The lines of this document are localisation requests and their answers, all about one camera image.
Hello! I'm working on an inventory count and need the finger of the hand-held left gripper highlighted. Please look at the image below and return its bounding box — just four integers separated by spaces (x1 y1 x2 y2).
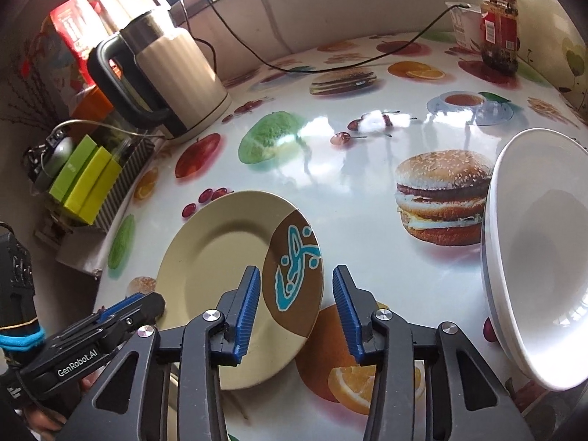
94 291 167 330
45 313 139 355

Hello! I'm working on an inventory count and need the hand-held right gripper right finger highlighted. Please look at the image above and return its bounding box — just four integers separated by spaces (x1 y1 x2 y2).
331 265 536 441

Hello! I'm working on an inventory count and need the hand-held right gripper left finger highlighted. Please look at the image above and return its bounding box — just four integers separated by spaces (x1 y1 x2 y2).
64 265 262 441

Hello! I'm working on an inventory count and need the tan and brown patterned plate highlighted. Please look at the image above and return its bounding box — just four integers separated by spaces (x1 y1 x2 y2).
155 190 325 391

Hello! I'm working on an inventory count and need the white ceramic plate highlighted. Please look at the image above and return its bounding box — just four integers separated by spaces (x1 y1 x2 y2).
480 128 588 392

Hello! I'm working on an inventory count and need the person's left hand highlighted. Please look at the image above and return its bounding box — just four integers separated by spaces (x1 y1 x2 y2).
25 367 99 439

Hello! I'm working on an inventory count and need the blue fuzzy band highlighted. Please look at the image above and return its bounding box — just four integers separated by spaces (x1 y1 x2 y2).
0 325 45 354

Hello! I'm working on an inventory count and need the white shelf board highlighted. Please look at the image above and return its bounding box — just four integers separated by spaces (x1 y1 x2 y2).
34 219 105 277

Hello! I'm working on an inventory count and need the striped storage tray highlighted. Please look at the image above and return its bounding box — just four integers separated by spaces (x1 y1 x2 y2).
94 139 157 233

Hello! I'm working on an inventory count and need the fruit print tablecloth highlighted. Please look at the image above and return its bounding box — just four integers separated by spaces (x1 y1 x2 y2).
94 31 588 441

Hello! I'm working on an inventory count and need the green box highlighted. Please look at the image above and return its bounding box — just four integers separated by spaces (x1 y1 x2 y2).
48 134 99 204

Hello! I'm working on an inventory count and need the grey-green round device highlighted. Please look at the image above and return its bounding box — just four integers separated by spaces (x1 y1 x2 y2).
31 135 76 194

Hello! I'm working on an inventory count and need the orange box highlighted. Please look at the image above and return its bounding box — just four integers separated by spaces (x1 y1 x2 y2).
69 86 115 126

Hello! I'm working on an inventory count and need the cream and black electric kettle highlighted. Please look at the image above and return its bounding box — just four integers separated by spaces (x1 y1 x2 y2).
86 8 233 144

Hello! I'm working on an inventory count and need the printed paper bag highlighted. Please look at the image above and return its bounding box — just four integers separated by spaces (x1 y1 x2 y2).
25 14 90 122

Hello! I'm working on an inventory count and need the red box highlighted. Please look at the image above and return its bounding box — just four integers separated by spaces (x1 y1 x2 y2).
48 0 101 61

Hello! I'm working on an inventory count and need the glass jar with red label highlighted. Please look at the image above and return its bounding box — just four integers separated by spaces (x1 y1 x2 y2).
474 0 521 74

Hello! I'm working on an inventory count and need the grey wire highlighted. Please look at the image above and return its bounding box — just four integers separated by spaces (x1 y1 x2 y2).
51 118 154 139

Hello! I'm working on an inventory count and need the black power cable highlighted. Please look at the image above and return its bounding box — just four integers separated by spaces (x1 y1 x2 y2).
158 0 472 74

